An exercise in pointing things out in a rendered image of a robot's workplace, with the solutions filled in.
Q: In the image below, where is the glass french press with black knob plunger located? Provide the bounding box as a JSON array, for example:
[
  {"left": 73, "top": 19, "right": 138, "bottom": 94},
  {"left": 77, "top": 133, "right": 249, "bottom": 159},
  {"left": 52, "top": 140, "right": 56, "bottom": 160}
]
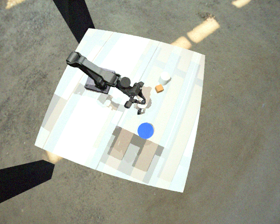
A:
[{"left": 134, "top": 98, "right": 147, "bottom": 115}]

